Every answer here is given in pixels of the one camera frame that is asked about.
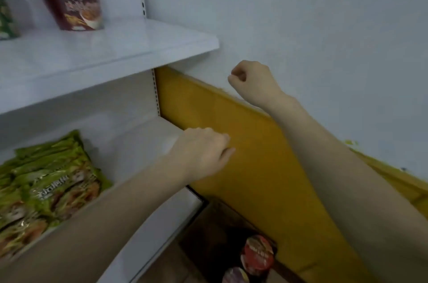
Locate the person's right forearm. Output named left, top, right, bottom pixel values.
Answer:
left=267, top=92, right=428, bottom=283

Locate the person's left hand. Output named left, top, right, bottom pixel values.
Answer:
left=168, top=127, right=236, bottom=184

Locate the dark brown box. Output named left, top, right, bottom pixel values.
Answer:
left=178, top=199, right=303, bottom=283

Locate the person's left forearm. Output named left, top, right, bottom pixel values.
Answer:
left=0, top=154, right=194, bottom=283

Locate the green snack packet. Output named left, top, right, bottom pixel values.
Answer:
left=0, top=0, right=21, bottom=41

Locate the purple lidded noodle cup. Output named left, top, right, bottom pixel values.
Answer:
left=222, top=266, right=251, bottom=283

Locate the person's right hand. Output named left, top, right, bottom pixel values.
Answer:
left=228, top=60, right=285, bottom=110

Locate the red lidded noodle cup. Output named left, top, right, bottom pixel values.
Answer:
left=240, top=235, right=276, bottom=275

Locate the stack of green noodle packets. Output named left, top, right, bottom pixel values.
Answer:
left=0, top=129, right=113, bottom=261

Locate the brown instant noodle cup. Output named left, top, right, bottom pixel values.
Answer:
left=30, top=0, right=104, bottom=31

